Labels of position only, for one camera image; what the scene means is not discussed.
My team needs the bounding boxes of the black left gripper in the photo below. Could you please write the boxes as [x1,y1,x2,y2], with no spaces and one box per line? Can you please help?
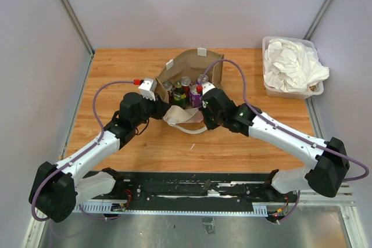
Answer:
[133,92,172,128]

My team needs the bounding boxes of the purple fanta can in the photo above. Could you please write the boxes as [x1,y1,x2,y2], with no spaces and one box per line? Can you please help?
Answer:
[189,84,203,108]
[196,74,209,85]

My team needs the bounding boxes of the burlap canvas tote bag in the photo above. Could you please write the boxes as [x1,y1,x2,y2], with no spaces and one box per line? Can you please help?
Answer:
[155,48,224,135]

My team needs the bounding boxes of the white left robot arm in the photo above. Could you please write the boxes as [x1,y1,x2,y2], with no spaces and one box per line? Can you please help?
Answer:
[28,92,171,223]

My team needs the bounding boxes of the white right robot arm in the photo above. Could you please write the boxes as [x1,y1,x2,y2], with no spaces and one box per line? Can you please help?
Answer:
[201,83,350,202]

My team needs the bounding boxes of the green glass bottle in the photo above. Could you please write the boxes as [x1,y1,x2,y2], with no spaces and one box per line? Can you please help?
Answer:
[172,81,187,109]

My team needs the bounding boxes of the red cola can left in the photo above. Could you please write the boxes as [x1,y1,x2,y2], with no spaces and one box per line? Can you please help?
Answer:
[162,81,174,104]

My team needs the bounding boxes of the red cola can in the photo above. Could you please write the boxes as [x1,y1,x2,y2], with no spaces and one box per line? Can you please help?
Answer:
[162,81,174,104]
[181,77,192,95]

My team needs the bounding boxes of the purple Fanta can front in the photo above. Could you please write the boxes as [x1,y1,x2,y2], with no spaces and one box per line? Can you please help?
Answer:
[189,84,203,108]

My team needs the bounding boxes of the red cola can right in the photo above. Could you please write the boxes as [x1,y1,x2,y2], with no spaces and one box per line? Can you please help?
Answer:
[181,77,192,95]

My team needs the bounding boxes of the white crumpled cloth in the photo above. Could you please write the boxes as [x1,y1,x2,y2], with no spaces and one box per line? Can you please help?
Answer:
[266,38,330,93]

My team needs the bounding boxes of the white plastic basket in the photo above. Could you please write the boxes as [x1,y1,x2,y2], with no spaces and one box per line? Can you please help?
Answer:
[262,35,325,98]

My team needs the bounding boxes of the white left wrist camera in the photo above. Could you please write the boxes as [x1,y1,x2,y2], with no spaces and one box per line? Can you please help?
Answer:
[138,78,157,100]

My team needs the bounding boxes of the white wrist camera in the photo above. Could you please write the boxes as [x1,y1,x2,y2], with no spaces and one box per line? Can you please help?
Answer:
[196,82,215,95]
[138,78,157,100]

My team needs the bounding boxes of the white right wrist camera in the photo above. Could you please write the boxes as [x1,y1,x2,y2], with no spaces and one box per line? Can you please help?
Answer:
[196,82,215,95]

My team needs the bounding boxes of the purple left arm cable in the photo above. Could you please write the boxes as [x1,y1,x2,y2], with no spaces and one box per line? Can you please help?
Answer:
[31,78,140,221]

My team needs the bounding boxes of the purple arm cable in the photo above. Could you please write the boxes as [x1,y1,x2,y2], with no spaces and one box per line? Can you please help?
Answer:
[196,59,370,225]
[31,78,140,221]

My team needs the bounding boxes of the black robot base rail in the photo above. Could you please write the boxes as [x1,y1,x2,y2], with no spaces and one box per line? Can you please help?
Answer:
[76,168,298,220]

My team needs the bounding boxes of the aluminium frame post right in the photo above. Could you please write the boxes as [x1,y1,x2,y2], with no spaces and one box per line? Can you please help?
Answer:
[303,0,335,41]

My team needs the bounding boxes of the aluminium frame post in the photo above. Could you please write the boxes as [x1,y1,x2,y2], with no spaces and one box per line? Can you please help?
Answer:
[303,0,335,41]
[59,0,95,57]

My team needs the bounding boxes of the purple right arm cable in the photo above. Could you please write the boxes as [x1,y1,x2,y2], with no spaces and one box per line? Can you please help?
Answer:
[196,59,370,225]

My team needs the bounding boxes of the aluminium frame post left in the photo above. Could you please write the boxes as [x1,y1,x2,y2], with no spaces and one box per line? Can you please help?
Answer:
[59,0,95,57]

